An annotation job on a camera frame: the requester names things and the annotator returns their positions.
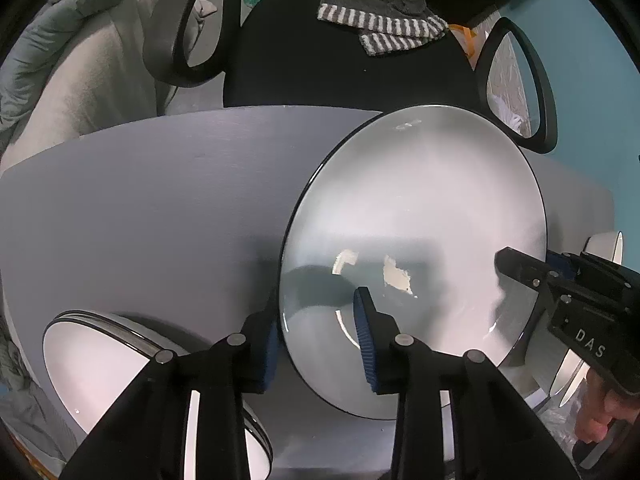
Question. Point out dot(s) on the crumpled grey cloth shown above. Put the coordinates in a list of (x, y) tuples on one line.
[(22, 385)]

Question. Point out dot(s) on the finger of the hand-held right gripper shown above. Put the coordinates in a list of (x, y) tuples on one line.
[(600, 280), (522, 266)]

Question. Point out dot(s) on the white plate with black rim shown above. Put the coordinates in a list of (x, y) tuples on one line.
[(100, 375), (125, 331), (425, 210)]

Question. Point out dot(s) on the person's right hand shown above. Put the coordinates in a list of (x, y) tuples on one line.
[(595, 410)]

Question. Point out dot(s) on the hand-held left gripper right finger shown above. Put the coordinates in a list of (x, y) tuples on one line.
[(365, 330)]

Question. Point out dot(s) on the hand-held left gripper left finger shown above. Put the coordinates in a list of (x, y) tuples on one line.
[(270, 355)]

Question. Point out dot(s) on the grey quilted duvet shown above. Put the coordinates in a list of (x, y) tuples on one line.
[(50, 45)]

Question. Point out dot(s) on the light grey sofa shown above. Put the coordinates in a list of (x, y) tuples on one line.
[(100, 75)]

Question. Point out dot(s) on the black office chair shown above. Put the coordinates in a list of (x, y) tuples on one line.
[(300, 60)]

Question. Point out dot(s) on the clear plastic bag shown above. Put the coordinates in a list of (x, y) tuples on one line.
[(515, 90)]

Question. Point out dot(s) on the orange yellow packet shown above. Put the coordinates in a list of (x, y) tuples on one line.
[(467, 40)]

